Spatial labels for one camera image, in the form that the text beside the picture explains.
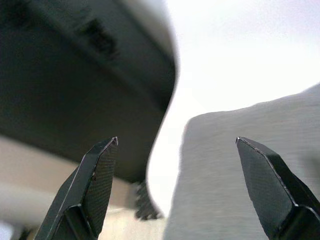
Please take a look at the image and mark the grey white textured blanket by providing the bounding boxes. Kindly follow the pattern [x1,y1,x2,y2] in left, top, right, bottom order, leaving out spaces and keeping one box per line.
[162,83,320,240]

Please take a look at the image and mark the dark rounded upholstered chair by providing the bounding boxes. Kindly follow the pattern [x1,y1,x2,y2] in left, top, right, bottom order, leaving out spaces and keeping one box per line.
[0,0,180,186]

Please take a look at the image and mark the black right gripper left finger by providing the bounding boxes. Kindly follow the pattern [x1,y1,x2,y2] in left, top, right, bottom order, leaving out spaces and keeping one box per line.
[33,136,119,240]

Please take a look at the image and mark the small dark ridged object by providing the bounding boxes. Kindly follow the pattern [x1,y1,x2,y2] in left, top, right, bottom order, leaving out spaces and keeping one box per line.
[134,181,164,221]

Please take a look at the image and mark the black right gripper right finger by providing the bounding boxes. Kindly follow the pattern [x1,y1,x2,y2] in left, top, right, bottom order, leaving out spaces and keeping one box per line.
[235,136,320,240]

